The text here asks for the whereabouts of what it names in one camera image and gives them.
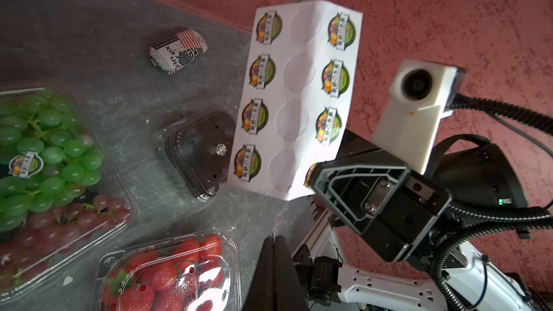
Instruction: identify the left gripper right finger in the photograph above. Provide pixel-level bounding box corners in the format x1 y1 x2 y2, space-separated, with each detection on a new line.
274 235 308 311

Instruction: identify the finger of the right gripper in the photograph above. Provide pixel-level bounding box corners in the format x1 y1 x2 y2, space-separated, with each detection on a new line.
308 129 411 236

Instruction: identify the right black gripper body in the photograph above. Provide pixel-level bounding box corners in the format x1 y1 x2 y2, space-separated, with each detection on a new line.
361 172 453 263

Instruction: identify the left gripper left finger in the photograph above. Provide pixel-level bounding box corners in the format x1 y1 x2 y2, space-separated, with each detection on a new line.
242 236 275 311

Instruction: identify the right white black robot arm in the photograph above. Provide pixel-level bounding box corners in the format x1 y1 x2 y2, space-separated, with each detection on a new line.
293 132 552 310

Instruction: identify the strawberries clear box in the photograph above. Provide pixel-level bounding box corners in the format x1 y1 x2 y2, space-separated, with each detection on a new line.
91 230 242 310

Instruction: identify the round sticker on plums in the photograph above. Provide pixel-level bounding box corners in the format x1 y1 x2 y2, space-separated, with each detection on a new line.
215 144 228 156

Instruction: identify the dark plums clear box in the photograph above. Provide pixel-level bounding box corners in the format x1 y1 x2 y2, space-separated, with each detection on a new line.
154 109 236 202

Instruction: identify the mixed grapes clear box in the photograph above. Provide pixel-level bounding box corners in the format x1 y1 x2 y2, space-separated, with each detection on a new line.
1 88 132 304

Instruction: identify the round sticker on grapes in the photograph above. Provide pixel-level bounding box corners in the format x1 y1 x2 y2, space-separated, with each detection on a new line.
9 152 44 179

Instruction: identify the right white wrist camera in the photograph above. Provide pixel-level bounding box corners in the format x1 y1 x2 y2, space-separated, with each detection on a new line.
372 60 467 174

